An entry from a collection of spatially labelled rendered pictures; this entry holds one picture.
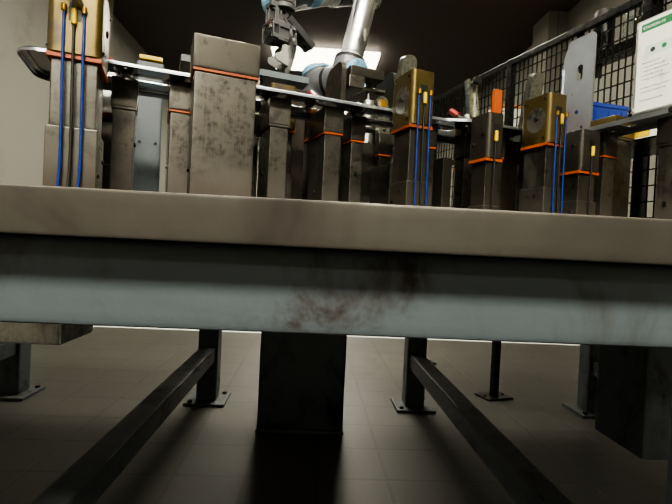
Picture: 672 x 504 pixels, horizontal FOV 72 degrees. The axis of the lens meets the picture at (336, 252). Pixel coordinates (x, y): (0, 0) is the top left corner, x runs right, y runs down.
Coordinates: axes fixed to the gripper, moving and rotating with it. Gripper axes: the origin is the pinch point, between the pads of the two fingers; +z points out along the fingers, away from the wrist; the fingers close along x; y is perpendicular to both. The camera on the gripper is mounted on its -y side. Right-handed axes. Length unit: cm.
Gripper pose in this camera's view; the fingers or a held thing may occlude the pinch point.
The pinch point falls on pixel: (286, 74)
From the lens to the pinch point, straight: 153.1
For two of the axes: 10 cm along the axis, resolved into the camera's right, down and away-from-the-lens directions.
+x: 6.0, 0.4, -8.0
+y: -8.0, -0.3, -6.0
